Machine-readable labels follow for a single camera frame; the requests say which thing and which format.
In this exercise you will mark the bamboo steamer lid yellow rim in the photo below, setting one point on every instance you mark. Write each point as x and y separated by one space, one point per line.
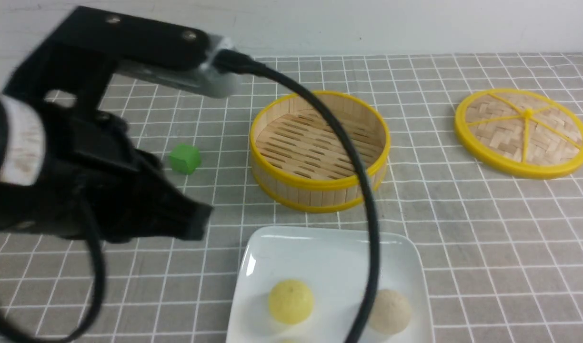
520 133

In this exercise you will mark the bamboo steamer basket yellow rim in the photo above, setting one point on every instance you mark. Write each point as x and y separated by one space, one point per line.
298 161

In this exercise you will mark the green cube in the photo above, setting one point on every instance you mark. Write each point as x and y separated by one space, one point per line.
185 159

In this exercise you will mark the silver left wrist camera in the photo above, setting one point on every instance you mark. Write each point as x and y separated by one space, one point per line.
205 80

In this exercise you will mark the white square plate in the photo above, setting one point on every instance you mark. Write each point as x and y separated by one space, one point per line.
334 264

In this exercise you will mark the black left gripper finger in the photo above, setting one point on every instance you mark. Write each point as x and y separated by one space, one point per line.
158 209

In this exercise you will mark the beige steamed bun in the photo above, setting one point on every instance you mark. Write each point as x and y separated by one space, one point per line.
391 312

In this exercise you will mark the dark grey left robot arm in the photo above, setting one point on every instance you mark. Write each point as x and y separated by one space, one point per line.
64 162

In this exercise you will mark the yellow steamed bun front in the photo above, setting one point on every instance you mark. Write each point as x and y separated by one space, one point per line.
290 302

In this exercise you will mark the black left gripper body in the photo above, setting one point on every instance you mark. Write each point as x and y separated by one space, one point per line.
65 166

